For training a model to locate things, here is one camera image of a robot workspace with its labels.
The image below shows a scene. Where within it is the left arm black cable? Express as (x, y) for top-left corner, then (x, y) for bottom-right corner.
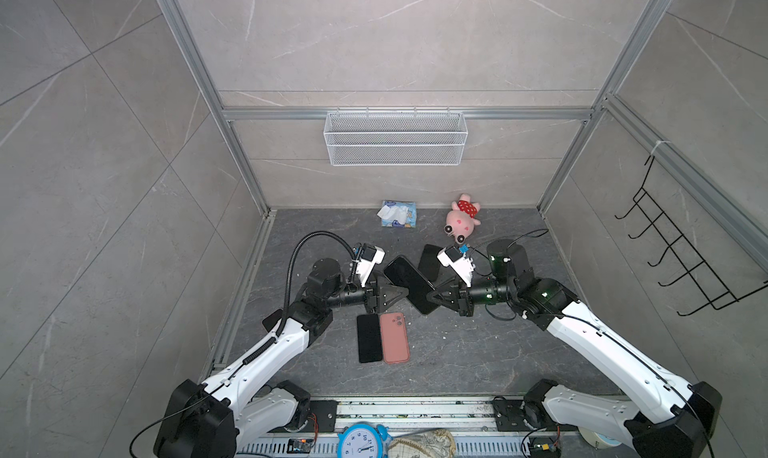
(281, 230), (359, 321)

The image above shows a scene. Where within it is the blue tissue packet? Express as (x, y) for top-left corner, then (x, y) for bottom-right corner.
(377, 200), (417, 228)

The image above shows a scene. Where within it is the blue alarm clock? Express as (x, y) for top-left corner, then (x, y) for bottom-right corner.
(336, 422), (392, 458)

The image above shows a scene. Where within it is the black phone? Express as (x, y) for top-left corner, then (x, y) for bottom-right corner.
(384, 255), (439, 315)
(417, 244), (443, 283)

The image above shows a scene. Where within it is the white wire wall basket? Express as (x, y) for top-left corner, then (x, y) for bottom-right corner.
(323, 111), (468, 166)

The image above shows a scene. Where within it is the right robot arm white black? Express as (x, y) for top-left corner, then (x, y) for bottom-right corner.
(427, 239), (722, 457)

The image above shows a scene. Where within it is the black wire hook rack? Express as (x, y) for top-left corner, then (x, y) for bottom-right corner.
(614, 156), (767, 317)

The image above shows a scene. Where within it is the pink pig plush toy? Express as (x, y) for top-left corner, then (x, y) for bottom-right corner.
(443, 193), (481, 245)

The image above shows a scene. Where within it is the woven basket object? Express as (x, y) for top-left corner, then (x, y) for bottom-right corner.
(387, 429), (457, 458)

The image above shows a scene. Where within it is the small phone pink case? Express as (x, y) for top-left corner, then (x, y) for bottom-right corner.
(261, 309), (283, 332)

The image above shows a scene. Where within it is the white alarm clock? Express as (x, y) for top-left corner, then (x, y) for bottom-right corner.
(578, 426), (624, 450)

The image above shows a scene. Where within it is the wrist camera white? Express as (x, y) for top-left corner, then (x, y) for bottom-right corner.
(353, 243), (385, 287)
(437, 245), (475, 287)

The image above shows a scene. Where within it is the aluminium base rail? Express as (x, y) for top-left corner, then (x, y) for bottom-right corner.
(161, 396), (667, 458)

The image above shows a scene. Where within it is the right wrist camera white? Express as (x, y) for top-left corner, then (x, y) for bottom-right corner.
(437, 245), (475, 287)

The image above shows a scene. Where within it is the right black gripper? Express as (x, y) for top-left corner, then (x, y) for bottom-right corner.
(426, 271), (516, 318)

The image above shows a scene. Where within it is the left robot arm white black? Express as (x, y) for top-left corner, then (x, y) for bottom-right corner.
(153, 259), (409, 457)

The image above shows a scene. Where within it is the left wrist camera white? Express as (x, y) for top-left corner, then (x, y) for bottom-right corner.
(353, 243), (385, 287)

